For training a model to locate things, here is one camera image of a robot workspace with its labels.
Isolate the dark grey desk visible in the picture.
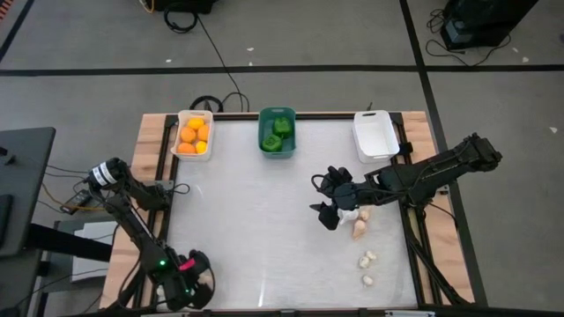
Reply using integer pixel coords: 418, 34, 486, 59
0, 126, 57, 259

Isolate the black power adapter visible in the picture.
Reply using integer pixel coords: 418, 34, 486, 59
59, 188, 96, 216

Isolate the black aluminium table frame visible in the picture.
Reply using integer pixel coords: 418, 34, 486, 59
103, 110, 486, 317

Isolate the teal plastic basket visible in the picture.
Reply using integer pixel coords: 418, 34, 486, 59
257, 107, 297, 159

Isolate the long black floor cable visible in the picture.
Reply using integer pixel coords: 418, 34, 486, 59
196, 15, 251, 114

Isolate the large white garlic bulb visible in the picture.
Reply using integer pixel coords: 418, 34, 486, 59
338, 208, 360, 226

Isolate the black flat device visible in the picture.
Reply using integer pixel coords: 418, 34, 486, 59
0, 193, 14, 248

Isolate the white flat panel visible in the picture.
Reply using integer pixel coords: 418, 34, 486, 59
70, 219, 121, 284

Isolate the black cable loop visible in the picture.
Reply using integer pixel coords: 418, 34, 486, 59
189, 94, 225, 114

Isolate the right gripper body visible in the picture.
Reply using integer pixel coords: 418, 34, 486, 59
320, 182, 366, 211

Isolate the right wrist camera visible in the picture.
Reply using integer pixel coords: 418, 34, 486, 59
324, 165, 353, 186

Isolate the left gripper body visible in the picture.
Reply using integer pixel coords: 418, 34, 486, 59
165, 263, 197, 309

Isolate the white plastic basket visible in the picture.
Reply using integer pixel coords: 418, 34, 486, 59
170, 109, 215, 162
352, 109, 401, 165

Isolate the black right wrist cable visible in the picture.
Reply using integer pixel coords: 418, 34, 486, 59
309, 173, 330, 195

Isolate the black equipment case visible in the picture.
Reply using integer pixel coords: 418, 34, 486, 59
439, 0, 539, 50

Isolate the black coiled cable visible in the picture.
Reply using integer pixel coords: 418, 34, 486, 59
162, 2, 199, 34

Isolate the yellow floor cable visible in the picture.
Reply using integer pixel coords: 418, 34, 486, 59
41, 182, 107, 212

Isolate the black desk foot bar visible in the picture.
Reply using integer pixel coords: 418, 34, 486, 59
26, 223, 114, 264

